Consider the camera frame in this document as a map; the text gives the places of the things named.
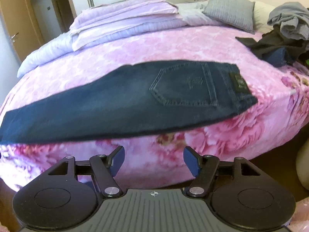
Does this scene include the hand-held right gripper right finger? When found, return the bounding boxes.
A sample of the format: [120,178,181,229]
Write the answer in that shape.
[183,146,261,197]

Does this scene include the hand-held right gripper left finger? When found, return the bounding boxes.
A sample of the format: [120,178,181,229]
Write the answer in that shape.
[48,146,125,197]

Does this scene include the dark blue denim pants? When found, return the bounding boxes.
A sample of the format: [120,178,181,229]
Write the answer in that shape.
[0,60,259,145]

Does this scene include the cream round cushion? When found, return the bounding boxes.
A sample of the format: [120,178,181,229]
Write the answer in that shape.
[295,142,309,189]

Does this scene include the pink floral blanket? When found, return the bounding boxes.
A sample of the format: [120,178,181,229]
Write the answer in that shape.
[0,25,309,194]

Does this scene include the pale lavender duvet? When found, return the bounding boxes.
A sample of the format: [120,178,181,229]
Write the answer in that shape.
[18,17,190,78]

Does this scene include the folded blue garment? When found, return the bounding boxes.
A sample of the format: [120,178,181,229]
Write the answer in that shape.
[264,48,294,67]

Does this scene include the black garment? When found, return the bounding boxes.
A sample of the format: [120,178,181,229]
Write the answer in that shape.
[235,26,309,65]

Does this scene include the crumpled white cloth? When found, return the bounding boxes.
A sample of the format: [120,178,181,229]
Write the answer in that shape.
[177,1,213,25]

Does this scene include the grey ribbed pillow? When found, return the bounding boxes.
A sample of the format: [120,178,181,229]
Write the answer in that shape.
[202,0,256,32]

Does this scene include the white pillow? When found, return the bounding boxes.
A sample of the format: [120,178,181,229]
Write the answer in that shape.
[252,1,278,33]

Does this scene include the crumpled grey garment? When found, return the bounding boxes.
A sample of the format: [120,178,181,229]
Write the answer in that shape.
[267,2,309,42]

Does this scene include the wooden door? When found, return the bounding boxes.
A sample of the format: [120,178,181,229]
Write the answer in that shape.
[0,0,45,62]

